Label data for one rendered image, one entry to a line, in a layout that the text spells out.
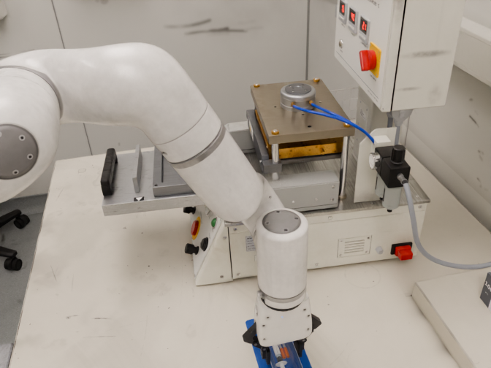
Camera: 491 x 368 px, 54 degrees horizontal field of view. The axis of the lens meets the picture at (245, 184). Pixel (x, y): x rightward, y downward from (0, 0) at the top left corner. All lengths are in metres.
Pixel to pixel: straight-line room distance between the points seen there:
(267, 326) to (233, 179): 0.33
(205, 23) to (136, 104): 1.92
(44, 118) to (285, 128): 0.58
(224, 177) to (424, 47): 0.49
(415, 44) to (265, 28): 1.65
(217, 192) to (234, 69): 1.95
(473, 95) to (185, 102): 0.96
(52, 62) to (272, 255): 0.41
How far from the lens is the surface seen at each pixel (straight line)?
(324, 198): 1.06
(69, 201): 1.54
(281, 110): 1.08
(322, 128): 1.01
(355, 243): 1.16
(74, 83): 0.62
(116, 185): 1.15
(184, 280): 1.18
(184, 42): 2.50
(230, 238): 1.07
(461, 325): 1.08
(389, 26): 0.94
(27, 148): 0.53
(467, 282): 1.17
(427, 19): 0.96
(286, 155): 1.05
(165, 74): 0.59
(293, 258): 0.77
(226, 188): 0.66
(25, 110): 0.54
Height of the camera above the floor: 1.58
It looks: 34 degrees down
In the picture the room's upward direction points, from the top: 3 degrees counter-clockwise
